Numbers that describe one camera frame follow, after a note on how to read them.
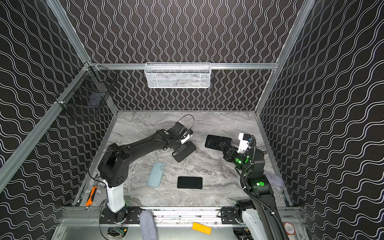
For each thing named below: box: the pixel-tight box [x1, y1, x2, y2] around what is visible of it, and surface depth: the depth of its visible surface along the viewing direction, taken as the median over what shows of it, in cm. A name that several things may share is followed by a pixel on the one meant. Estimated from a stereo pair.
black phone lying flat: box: [177, 176, 203, 189], surface depth 86 cm
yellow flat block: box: [192, 222, 212, 235], surface depth 73 cm
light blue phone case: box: [147, 162, 166, 188], surface depth 91 cm
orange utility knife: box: [85, 186, 98, 211], surface depth 81 cm
